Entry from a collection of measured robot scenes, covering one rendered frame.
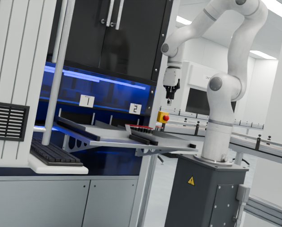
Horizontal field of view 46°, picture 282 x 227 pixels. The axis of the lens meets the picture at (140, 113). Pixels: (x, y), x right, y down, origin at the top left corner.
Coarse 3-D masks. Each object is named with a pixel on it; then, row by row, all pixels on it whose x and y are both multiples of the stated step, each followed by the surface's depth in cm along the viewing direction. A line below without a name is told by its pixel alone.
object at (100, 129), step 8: (56, 120) 178; (64, 120) 171; (96, 120) 196; (88, 128) 155; (96, 128) 158; (104, 128) 188; (112, 128) 182; (120, 128) 177; (112, 136) 164; (120, 136) 167; (128, 136) 170
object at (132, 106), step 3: (132, 105) 202; (135, 105) 203; (138, 105) 204; (141, 105) 206; (132, 108) 202; (135, 108) 203; (138, 108) 205; (129, 111) 201; (132, 111) 202; (138, 111) 205
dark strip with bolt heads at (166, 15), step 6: (168, 0) 206; (168, 6) 207; (168, 12) 208; (168, 18) 209; (162, 24) 207; (162, 30) 207; (162, 36) 208; (162, 42) 209; (156, 54) 207; (156, 60) 208; (156, 66) 209; (156, 72) 210; (156, 78) 210
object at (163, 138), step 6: (120, 126) 192; (132, 132) 182; (138, 132) 178; (156, 132) 205; (162, 132) 201; (150, 138) 170; (156, 138) 167; (162, 138) 170; (168, 138) 197; (174, 138) 193; (180, 138) 189; (162, 144) 171; (168, 144) 173; (174, 144) 176; (180, 144) 179; (186, 144) 182
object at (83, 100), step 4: (84, 96) 180; (88, 96) 182; (92, 96) 183; (80, 100) 179; (84, 100) 181; (92, 100) 184; (80, 104) 180; (84, 104) 181; (88, 104) 183; (92, 104) 184
